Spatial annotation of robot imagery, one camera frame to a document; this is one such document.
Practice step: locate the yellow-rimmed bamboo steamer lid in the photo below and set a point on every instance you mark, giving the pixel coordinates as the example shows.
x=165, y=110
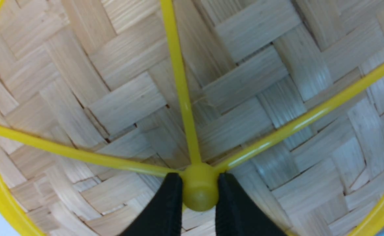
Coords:
x=100, y=99

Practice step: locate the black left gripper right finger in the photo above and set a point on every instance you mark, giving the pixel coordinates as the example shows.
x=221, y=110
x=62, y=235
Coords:
x=238, y=215

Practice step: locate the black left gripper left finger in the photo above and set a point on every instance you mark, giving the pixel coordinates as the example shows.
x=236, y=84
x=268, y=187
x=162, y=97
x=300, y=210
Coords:
x=163, y=214

